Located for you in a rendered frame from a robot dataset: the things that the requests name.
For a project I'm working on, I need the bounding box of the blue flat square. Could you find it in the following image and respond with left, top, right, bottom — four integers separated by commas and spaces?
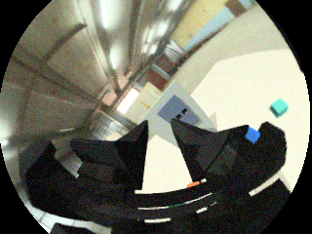
246, 128, 261, 144

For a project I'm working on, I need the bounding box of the grey panel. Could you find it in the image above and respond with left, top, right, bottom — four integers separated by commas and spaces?
138, 81, 217, 148

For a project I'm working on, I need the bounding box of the small teal cube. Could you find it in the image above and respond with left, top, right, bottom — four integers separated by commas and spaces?
270, 98, 289, 118

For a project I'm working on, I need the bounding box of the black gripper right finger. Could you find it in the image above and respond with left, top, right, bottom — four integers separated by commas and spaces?
171, 118, 250, 182

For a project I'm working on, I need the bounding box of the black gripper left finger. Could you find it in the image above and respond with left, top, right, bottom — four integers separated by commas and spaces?
69, 120, 148, 190

